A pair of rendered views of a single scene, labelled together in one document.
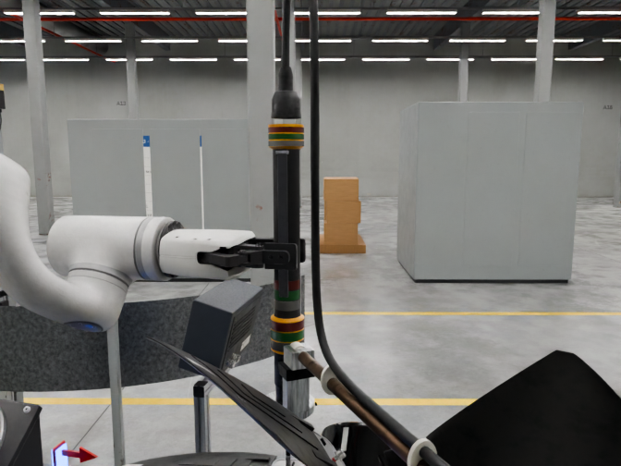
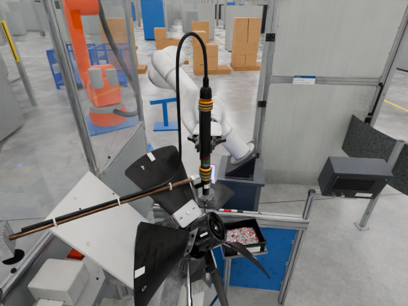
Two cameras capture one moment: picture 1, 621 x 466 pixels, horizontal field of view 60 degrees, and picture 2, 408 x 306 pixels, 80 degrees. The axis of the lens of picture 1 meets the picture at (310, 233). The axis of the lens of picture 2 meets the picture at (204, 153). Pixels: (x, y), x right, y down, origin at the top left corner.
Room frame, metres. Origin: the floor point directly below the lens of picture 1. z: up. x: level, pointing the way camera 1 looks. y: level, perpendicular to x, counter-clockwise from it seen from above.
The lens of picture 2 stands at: (0.59, -0.67, 1.89)
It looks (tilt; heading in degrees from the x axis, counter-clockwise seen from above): 31 degrees down; 84
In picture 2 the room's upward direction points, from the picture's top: straight up
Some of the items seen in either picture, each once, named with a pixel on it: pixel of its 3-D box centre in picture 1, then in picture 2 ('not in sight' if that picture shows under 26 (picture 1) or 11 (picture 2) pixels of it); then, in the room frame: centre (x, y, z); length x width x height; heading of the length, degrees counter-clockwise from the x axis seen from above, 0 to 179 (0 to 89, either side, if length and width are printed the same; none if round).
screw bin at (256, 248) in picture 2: not in sight; (240, 237); (0.87, 0.19, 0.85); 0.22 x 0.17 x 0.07; 4
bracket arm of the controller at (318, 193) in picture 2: (216, 373); (332, 194); (1.36, 0.25, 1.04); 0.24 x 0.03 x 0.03; 168
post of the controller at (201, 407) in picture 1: (201, 420); (308, 204); (1.26, 0.27, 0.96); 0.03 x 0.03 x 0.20; 78
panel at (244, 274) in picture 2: not in sight; (225, 257); (0.84, 0.36, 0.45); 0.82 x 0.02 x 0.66; 168
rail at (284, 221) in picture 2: not in sight; (228, 217); (0.84, 0.36, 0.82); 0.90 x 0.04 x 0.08; 168
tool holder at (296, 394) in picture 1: (290, 376); (203, 185); (0.65, 0.03, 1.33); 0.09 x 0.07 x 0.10; 23
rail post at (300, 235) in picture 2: not in sight; (289, 269); (1.26, 0.27, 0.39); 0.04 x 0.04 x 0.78; 78
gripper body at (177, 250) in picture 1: (205, 250); (207, 132); (0.68, 0.14, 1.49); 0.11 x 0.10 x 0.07; 78
